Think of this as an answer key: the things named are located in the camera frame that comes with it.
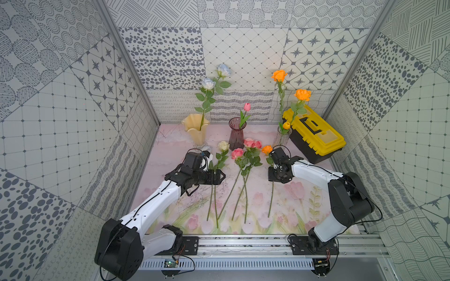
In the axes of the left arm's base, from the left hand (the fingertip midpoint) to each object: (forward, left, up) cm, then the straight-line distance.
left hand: (217, 172), depth 81 cm
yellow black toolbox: (+22, -50, +2) cm, 55 cm away
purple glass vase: (+23, -9, 0) cm, 25 cm away
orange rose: (+31, -41, +22) cm, 56 cm away
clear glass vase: (+22, -34, +2) cm, 41 cm away
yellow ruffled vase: (+30, +16, +4) cm, 34 cm away
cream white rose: (+23, -1, -10) cm, 25 cm away
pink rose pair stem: (+21, -18, -11) cm, 30 cm away
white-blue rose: (+11, +6, -13) cm, 18 cm away
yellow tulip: (+16, -31, +14) cm, 38 cm away
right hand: (+3, -29, -12) cm, 32 cm away
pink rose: (+18, -9, -11) cm, 23 cm away
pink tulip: (+29, -14, +16) cm, 36 cm away
